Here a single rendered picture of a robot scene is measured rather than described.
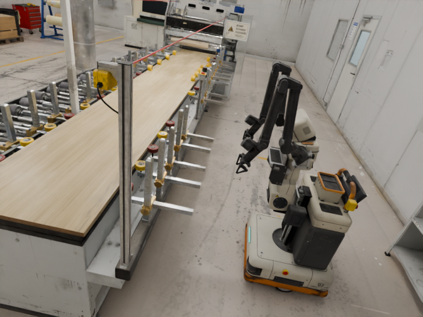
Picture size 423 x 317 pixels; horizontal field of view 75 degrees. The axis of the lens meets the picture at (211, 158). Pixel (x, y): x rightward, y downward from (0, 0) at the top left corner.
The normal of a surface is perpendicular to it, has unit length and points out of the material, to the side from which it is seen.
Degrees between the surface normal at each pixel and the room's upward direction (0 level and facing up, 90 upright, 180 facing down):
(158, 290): 0
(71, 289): 90
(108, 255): 0
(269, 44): 90
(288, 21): 90
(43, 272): 90
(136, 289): 0
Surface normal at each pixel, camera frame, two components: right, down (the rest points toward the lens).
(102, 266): 0.15, -0.85
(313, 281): -0.13, 0.49
